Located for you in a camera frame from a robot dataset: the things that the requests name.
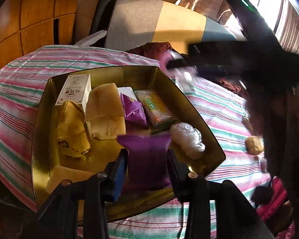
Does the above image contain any purple snack packet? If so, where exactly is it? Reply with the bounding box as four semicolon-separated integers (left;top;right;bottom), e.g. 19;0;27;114
120;93;147;127
117;132;172;191

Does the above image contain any white plastic tube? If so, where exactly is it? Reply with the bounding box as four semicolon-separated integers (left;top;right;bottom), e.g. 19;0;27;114
118;87;138;102

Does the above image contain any green cracker packet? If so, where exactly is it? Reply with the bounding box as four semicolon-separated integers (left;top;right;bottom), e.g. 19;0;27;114
135;90;178;130

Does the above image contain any yellow knitted sock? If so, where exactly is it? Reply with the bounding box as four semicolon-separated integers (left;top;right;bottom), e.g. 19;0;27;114
57;100;90;158

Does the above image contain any yellow sponge wedge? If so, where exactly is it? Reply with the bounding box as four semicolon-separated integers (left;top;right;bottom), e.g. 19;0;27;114
85;83;126;140

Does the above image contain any square yellow sponge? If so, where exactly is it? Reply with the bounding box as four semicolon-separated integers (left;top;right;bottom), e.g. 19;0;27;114
245;136;264;155

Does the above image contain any white medicine box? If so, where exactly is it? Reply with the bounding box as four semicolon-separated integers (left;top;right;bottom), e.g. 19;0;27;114
55;74;92;112

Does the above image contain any dark red jacket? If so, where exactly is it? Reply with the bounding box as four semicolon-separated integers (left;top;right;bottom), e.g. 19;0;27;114
126;42;241;94

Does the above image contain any tricolour armchair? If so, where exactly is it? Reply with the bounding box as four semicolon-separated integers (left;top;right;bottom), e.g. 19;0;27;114
74;0;238;55

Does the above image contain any gold metal tin box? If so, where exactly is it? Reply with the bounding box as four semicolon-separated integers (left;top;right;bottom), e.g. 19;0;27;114
30;65;227;223

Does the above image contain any red pink blanket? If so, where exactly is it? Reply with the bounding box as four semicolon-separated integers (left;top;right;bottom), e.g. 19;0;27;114
256;177;295;238

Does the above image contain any black rolled mat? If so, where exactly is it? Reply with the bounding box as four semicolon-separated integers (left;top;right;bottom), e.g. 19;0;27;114
89;0;117;35

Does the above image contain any striped bed sheet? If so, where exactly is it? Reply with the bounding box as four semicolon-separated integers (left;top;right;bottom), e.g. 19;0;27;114
0;45;270;238

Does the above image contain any wooden wardrobe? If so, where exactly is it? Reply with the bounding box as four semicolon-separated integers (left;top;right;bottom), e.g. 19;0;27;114
0;0;78;69

